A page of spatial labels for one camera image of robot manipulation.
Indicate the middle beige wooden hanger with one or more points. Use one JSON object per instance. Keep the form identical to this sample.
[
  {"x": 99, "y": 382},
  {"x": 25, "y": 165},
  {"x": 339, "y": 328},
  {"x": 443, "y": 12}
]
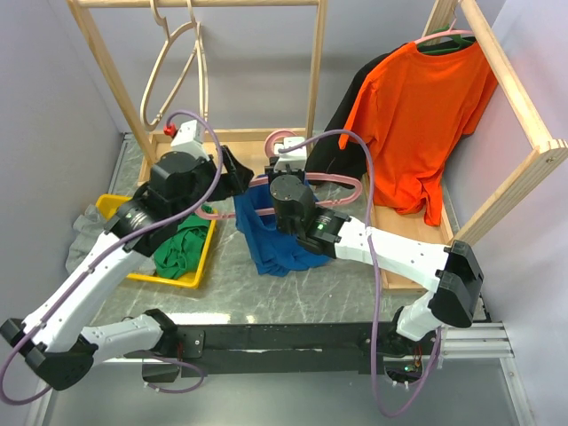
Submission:
[{"x": 203, "y": 75}]

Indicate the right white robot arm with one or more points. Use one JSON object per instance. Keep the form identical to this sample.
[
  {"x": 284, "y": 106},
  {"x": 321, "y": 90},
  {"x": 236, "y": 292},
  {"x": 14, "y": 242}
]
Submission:
[{"x": 450, "y": 274}]

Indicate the wooden clothes rack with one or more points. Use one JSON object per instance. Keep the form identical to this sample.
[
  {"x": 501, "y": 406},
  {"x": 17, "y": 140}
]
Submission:
[
  {"x": 508, "y": 181},
  {"x": 263, "y": 61}
]

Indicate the pink hanger under orange shirt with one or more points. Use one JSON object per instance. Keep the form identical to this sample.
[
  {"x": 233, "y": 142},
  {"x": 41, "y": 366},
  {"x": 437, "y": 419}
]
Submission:
[{"x": 450, "y": 32}]

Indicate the pink hanger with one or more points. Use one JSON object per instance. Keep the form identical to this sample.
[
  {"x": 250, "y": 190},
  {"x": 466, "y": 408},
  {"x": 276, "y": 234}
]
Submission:
[
  {"x": 269, "y": 143},
  {"x": 450, "y": 32}
]

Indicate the right wooden clothes rack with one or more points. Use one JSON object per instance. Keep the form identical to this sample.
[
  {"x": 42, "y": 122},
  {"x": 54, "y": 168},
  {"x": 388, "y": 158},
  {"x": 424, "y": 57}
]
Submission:
[{"x": 508, "y": 181}]

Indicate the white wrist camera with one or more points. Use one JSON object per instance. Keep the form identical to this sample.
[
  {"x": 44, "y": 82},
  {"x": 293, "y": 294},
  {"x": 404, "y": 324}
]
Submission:
[
  {"x": 187, "y": 138},
  {"x": 288, "y": 155}
]

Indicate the back wooden clothes rack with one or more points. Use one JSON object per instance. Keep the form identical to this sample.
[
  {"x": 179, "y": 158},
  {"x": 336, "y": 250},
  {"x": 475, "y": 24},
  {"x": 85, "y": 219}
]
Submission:
[{"x": 263, "y": 61}]

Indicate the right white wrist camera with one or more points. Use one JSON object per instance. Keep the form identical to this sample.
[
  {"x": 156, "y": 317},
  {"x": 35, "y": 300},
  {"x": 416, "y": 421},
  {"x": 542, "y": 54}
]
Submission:
[{"x": 288, "y": 155}]

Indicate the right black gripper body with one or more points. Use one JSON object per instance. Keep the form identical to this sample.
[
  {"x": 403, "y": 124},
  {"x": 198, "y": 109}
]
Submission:
[{"x": 272, "y": 174}]

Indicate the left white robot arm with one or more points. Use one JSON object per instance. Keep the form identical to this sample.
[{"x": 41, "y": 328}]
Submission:
[{"x": 56, "y": 341}]

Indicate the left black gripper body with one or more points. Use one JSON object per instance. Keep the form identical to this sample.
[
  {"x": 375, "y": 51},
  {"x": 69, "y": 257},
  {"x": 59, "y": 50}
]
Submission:
[{"x": 204, "y": 172}]

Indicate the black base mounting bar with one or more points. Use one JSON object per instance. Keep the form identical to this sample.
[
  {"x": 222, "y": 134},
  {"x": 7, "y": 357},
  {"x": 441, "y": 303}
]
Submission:
[{"x": 274, "y": 348}]

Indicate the green hanger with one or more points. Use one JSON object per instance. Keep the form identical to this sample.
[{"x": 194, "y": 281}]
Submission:
[{"x": 445, "y": 44}]

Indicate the black shirt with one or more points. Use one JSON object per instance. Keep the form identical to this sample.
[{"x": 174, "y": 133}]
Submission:
[{"x": 327, "y": 156}]

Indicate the grey shirt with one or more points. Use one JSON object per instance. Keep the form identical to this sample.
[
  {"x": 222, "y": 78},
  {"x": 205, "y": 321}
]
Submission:
[{"x": 87, "y": 228}]

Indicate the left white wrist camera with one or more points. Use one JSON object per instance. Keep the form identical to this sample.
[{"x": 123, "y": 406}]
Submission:
[{"x": 187, "y": 138}]

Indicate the blue tank top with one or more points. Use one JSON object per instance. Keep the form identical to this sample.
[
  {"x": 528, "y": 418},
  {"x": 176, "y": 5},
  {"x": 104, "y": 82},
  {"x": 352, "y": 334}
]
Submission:
[{"x": 274, "y": 253}]

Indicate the yellow plastic tray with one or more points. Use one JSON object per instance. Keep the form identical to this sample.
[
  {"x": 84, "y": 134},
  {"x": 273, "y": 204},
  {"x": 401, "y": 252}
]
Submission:
[{"x": 108, "y": 204}]

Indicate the orange t-shirt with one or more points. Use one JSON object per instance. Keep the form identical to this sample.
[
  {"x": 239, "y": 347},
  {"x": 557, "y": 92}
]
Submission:
[{"x": 411, "y": 111}]

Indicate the green shirt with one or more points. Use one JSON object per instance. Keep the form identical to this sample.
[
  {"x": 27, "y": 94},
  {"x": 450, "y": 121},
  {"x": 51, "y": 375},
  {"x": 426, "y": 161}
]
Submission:
[{"x": 181, "y": 253}]

